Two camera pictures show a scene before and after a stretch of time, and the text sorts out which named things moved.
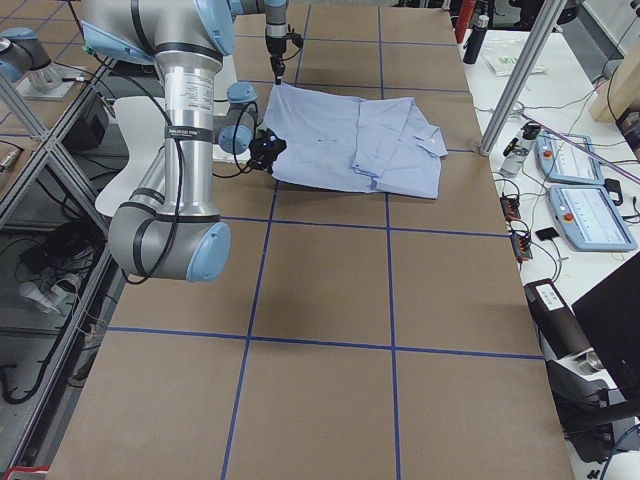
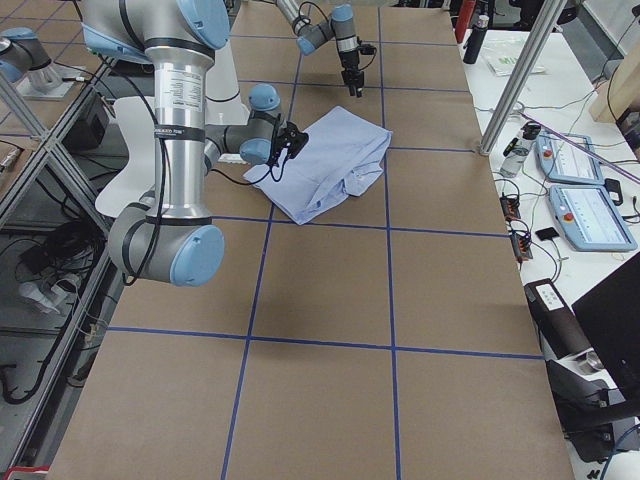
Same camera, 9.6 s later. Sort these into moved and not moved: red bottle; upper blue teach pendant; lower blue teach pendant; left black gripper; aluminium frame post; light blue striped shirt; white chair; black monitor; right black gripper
Moved: right black gripper; light blue striped shirt; left black gripper
Not moved: black monitor; upper blue teach pendant; red bottle; lower blue teach pendant; white chair; aluminium frame post
